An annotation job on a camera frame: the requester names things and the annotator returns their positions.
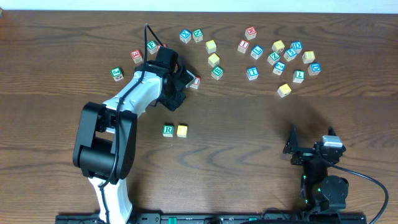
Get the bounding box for green R block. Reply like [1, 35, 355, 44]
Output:
[162, 124, 174, 138]

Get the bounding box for yellow O block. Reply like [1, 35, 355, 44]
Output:
[177, 125, 188, 138]

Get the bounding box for green B block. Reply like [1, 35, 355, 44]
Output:
[211, 65, 224, 80]

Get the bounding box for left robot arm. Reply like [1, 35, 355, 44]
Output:
[55, 47, 195, 223]

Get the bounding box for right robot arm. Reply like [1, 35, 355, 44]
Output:
[283, 125, 349, 223]

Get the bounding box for red I block centre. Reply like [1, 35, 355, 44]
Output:
[190, 77, 201, 89]

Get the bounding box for red i block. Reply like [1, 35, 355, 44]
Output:
[238, 40, 249, 54]
[190, 77, 201, 89]

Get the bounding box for green F block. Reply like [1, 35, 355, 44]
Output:
[146, 40, 158, 54]

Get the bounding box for red G block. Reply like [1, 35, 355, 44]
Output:
[131, 49, 143, 63]

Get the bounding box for yellow block mid centre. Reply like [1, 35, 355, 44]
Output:
[208, 53, 220, 67]

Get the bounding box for yellow K block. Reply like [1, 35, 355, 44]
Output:
[277, 83, 292, 98]

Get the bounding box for blue X block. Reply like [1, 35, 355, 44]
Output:
[179, 29, 192, 44]

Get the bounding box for green J block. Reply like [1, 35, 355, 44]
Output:
[111, 67, 124, 82]

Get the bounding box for yellow block upper centre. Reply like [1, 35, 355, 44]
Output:
[205, 40, 217, 54]

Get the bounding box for green N block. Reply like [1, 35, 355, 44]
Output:
[192, 29, 203, 42]

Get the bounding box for green L block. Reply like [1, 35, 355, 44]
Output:
[292, 70, 305, 83]

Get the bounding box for blue D block right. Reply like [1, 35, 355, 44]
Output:
[308, 63, 322, 76]

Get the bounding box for blue d block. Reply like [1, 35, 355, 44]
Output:
[308, 63, 322, 76]
[290, 41, 303, 54]

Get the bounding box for yellow block far right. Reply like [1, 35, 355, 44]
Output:
[302, 51, 315, 64]

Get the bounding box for blue Z block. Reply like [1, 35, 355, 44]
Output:
[272, 61, 286, 75]

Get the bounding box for blue T block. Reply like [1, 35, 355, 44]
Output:
[246, 67, 259, 80]

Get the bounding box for red I block right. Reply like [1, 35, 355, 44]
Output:
[238, 40, 249, 54]

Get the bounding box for blue S block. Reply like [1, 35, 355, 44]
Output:
[284, 48, 297, 62]

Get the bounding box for green Z block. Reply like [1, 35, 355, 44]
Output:
[267, 52, 280, 65]

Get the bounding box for blue D block upper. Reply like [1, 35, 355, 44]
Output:
[290, 41, 303, 54]

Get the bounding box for blue L block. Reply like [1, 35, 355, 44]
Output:
[251, 45, 264, 60]

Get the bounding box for red H block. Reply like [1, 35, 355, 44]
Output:
[245, 26, 257, 40]

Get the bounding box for yellow block ball side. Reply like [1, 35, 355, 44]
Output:
[272, 40, 285, 54]

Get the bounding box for black mounting rail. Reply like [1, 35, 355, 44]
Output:
[55, 212, 368, 224]

